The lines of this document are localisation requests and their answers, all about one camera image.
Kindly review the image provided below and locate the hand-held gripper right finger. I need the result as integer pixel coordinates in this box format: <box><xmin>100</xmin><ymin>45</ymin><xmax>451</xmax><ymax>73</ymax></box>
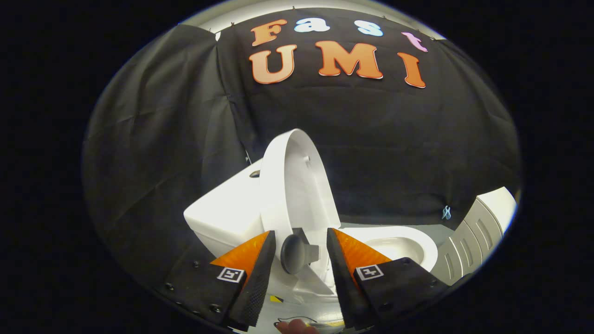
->
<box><xmin>326</xmin><ymin>227</ymin><xmax>450</xmax><ymax>330</ymax></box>

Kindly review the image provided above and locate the white toilet lid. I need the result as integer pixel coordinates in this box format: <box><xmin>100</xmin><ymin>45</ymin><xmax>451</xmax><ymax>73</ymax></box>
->
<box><xmin>258</xmin><ymin>128</ymin><xmax>342</xmax><ymax>297</ymax></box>

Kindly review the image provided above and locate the white toilet body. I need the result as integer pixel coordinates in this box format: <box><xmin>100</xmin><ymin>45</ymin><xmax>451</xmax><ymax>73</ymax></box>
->
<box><xmin>183</xmin><ymin>159</ymin><xmax>439</xmax><ymax>304</ymax></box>

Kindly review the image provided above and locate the black backdrop cloth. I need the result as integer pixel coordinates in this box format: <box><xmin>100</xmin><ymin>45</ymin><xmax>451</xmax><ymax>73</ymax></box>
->
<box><xmin>83</xmin><ymin>7</ymin><xmax>521</xmax><ymax>289</ymax></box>

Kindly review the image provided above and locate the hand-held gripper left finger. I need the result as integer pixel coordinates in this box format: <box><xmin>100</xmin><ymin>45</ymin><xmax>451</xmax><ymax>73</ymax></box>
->
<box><xmin>160</xmin><ymin>231</ymin><xmax>277</xmax><ymax>331</ymax></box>

